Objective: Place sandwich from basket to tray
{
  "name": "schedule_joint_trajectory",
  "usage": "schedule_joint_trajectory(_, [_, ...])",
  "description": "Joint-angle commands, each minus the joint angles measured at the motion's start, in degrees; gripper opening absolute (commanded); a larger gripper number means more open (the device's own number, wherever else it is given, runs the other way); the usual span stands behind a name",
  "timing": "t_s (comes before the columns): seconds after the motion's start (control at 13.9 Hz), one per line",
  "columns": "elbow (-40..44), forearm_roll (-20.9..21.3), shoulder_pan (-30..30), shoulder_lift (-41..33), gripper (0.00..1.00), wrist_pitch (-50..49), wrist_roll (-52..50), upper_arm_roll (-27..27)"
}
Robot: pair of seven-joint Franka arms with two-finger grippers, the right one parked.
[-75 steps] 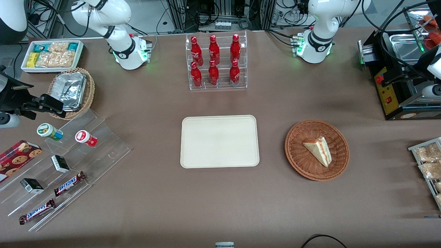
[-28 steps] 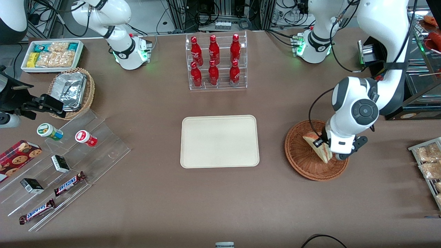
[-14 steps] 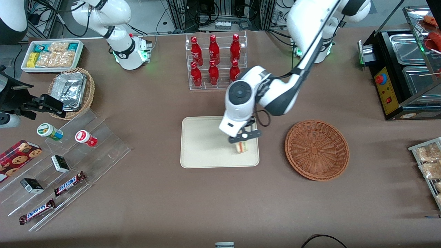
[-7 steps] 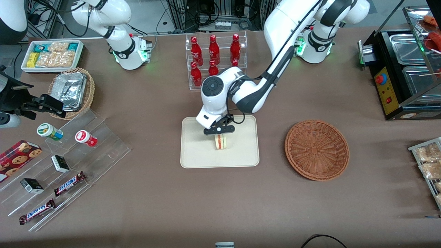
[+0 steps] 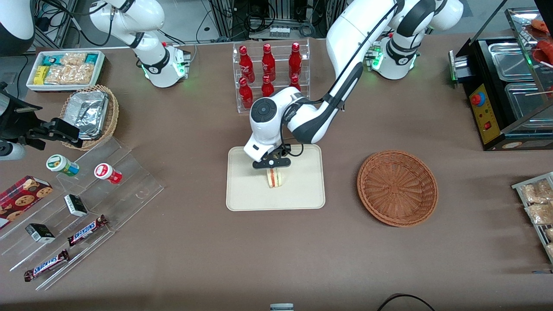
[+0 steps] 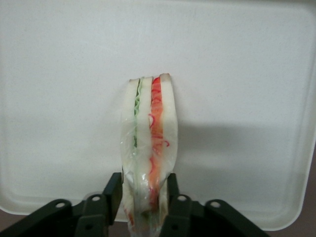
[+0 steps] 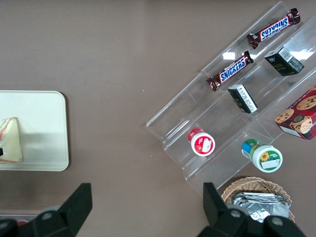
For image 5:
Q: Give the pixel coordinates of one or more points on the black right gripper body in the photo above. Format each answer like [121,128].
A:
[27,125]

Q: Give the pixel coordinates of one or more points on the triangular sandwich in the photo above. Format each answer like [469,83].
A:
[274,179]

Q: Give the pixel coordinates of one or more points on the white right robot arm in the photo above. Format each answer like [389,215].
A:
[151,17]

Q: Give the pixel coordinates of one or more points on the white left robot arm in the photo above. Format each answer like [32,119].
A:
[350,34]

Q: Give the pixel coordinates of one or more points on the cream rectangular tray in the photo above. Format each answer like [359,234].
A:
[302,190]

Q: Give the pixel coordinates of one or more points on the light wicker basket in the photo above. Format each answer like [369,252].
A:
[113,116]

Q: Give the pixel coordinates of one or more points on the brown round wicker basket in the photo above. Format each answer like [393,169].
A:
[397,188]

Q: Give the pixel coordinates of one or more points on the tray of packaged snacks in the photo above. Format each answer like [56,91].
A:
[518,186]

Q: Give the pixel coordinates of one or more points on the green lid snack cup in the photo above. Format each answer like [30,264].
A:
[58,163]

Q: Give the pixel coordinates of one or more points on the aluminium foil container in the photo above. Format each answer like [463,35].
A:
[88,112]

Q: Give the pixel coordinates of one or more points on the white plastic snack bin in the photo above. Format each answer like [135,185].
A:
[31,84]

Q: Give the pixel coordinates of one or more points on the red lid snack cup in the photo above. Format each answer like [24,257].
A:
[106,172]

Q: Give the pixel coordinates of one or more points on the yellow snack packet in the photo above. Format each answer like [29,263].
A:
[41,75]

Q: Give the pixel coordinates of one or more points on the large clear cracker bag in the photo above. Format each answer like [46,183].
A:
[71,74]

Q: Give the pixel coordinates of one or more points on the small black box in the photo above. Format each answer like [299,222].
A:
[39,233]
[75,205]

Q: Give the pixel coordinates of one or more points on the clear acrylic stepped display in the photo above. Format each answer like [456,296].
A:
[129,181]

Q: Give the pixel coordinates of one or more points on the teal snack packet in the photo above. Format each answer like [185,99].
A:
[52,59]
[91,58]

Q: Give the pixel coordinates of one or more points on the small clear cracker bag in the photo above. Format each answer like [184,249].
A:
[73,58]

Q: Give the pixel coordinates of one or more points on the red cola bottle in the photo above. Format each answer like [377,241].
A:
[246,95]
[246,65]
[294,83]
[268,64]
[268,88]
[295,62]

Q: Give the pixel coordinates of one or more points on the red cookie box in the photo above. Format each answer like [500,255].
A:
[21,198]

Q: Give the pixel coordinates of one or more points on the snickers chocolate bar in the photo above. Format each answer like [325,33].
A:
[46,265]
[86,231]

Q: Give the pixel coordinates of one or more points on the clear acrylic bottle rack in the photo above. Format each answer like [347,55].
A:
[281,65]

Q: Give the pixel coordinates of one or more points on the white power strip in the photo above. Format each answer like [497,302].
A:
[280,32]

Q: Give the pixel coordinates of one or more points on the small grey white object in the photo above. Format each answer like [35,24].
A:
[281,307]

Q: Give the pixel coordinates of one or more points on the black food warmer machine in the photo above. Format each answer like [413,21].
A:
[488,125]

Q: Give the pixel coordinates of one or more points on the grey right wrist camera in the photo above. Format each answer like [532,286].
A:
[12,151]

